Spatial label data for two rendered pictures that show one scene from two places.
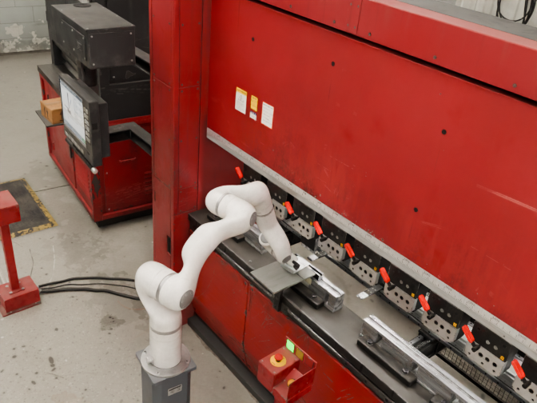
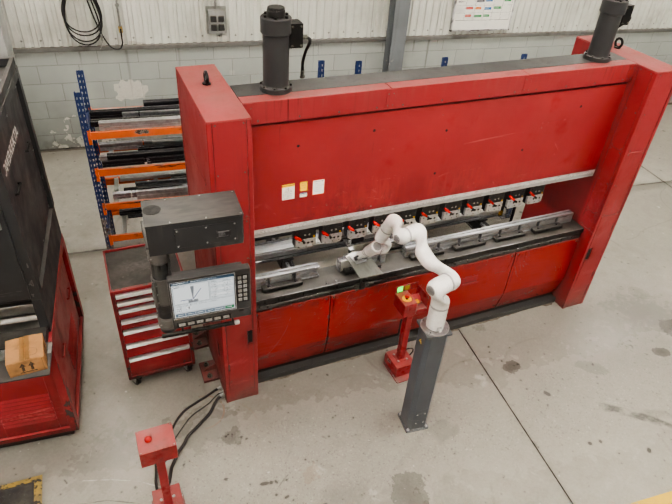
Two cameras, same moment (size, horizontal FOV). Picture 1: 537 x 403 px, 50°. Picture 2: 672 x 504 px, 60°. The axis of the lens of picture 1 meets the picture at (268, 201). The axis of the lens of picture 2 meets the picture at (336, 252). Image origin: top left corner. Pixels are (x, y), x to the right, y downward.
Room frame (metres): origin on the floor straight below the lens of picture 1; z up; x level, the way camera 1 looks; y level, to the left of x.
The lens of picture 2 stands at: (1.45, 3.20, 3.64)
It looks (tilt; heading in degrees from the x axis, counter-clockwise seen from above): 37 degrees down; 286
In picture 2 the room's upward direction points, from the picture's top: 5 degrees clockwise
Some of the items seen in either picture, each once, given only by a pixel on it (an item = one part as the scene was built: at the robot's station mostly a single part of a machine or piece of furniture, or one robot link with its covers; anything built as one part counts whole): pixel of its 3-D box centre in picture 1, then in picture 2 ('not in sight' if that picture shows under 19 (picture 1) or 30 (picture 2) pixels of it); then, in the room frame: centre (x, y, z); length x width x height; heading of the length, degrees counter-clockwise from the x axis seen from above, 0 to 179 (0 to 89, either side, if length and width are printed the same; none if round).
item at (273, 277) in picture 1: (283, 273); (363, 265); (2.19, -0.11, 1.00); 0.26 x 0.18 x 0.01; 132
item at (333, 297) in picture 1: (311, 281); (361, 259); (2.25, -0.25, 0.92); 0.39 x 0.06 x 0.10; 42
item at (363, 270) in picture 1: (370, 260); (404, 216); (2.01, -0.46, 1.26); 0.15 x 0.09 x 0.17; 42
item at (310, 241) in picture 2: (256, 181); (303, 235); (2.60, 0.07, 1.26); 0.15 x 0.09 x 0.17; 42
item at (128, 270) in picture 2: not in sight; (152, 316); (3.64, 0.52, 0.50); 0.50 x 0.50 x 1.00; 42
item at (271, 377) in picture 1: (286, 371); (411, 299); (1.81, -0.16, 0.75); 0.20 x 0.16 x 0.18; 44
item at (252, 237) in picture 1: (239, 223); (286, 275); (2.70, 0.15, 0.92); 0.50 x 0.06 x 0.10; 42
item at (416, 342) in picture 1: (441, 333); not in sight; (2.09, -0.90, 0.81); 0.64 x 0.08 x 0.14; 132
